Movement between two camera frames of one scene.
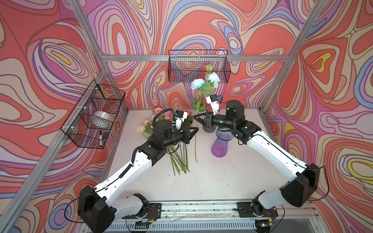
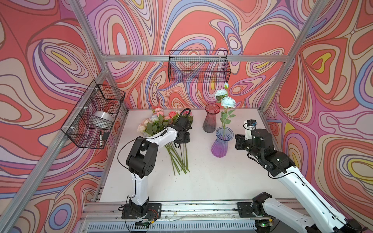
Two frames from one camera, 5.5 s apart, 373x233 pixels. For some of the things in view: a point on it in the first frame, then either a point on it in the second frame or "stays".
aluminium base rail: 289,211 stays
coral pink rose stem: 172,116 → 172,114
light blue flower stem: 205,87 → 223,97
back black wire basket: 186,65 stays
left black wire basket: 88,124 stays
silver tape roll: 102,119 stays
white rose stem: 178,160 → 155,118
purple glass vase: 219,147 stays
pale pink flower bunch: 145,126 stays
